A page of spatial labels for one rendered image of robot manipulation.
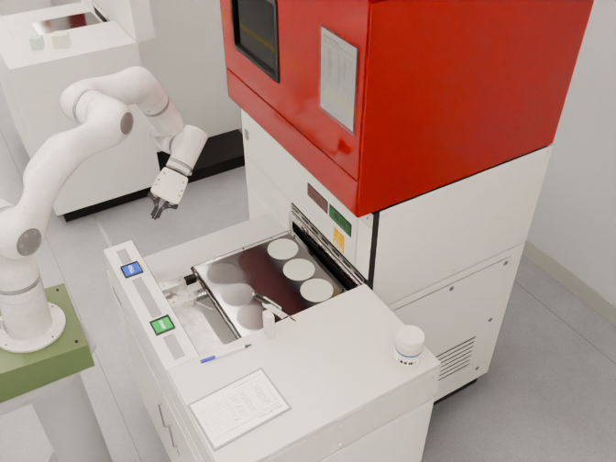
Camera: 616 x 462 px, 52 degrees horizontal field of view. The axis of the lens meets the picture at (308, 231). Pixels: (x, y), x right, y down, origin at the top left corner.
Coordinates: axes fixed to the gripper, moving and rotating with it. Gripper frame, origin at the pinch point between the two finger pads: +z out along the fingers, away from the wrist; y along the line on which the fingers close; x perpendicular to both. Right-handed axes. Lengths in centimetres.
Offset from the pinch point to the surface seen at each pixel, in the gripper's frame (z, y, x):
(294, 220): -17.7, -42.3, 4.8
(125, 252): 15.8, 3.2, 5.4
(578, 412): -2, -191, -16
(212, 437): 48, -34, 62
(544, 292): -55, -189, -63
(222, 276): 10.4, -26.8, 13.4
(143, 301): 26.8, -7.8, 22.9
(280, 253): -4.4, -41.1, 10.9
